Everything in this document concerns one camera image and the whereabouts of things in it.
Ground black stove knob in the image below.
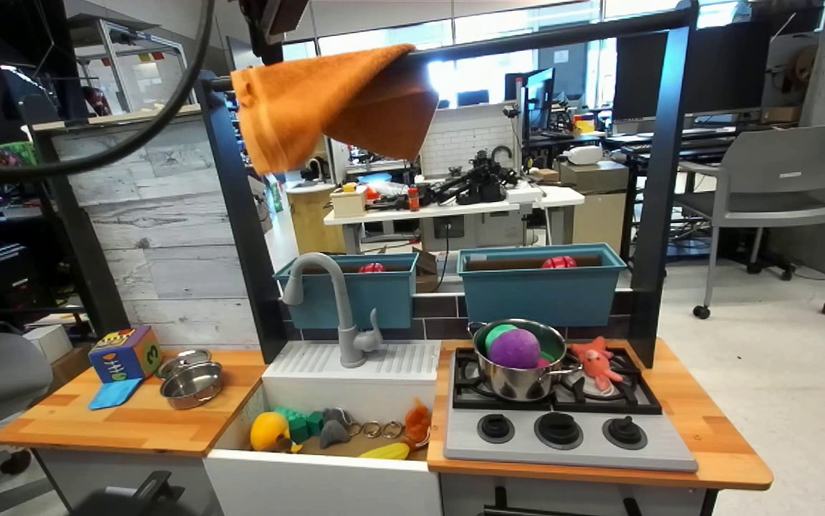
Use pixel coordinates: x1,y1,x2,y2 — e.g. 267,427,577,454
600,414,650,454
533,411,587,450
476,411,519,446

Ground grey wood plank panel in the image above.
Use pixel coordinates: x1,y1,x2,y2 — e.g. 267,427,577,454
49,113,258,354

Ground purple ball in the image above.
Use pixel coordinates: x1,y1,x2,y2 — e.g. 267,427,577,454
486,327,546,372

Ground small steel lid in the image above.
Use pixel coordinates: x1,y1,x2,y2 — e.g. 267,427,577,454
158,348,216,375

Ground grey plastic chair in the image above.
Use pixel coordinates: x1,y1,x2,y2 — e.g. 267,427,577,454
678,122,825,321

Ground orange toy lobster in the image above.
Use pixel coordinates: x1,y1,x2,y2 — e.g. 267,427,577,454
566,334,630,395

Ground clear storage box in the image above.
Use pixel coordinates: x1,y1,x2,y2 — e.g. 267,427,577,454
65,11,201,117

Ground yellow toy lemon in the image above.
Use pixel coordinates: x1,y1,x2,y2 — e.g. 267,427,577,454
245,411,291,454

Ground black metal frame with rod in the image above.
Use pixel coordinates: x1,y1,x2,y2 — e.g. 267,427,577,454
194,0,702,370

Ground colourful toy cube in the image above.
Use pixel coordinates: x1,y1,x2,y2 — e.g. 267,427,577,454
85,324,163,387

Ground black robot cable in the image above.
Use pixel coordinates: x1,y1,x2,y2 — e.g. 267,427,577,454
0,0,216,185

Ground white toy sink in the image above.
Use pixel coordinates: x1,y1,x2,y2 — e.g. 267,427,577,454
202,338,446,516

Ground teal plastic bin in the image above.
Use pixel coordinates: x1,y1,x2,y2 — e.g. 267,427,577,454
274,251,423,337
456,241,630,331

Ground green toy vegetable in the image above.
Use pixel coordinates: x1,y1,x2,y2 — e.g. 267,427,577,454
279,408,325,446

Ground small steel bowl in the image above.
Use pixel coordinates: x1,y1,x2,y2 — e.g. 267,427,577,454
161,360,227,414

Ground grey toy piece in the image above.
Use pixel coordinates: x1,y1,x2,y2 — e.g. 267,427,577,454
315,408,355,450

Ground grey toy faucet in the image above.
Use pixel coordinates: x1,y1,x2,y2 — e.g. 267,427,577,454
279,251,387,370

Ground wooden top play kitchen cabinet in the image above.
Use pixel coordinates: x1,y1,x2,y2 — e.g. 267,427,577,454
0,338,777,516

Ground grey toy stove top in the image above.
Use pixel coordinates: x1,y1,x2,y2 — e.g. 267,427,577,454
444,345,702,477

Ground steel pot with handle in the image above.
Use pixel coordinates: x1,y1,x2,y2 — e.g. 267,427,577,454
467,315,587,405

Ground yellow toy banana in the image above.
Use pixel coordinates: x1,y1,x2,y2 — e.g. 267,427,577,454
357,440,411,464

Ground white desk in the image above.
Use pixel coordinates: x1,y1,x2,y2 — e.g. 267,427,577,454
321,185,587,256

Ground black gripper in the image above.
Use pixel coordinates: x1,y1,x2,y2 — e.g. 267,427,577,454
237,0,311,63

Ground black monitor screen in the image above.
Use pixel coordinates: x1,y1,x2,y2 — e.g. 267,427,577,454
610,23,766,124

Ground orange toy carrot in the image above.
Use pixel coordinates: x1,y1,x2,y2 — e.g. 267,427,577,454
400,398,436,454

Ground black gadget on desk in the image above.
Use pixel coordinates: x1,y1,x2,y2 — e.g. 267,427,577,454
436,143,522,206

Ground orange towel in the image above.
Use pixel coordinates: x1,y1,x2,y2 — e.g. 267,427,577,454
228,44,441,180

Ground green ball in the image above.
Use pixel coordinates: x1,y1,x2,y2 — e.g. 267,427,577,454
480,321,522,355

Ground blue flat toy flap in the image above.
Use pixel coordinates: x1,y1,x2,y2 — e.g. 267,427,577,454
85,375,146,414

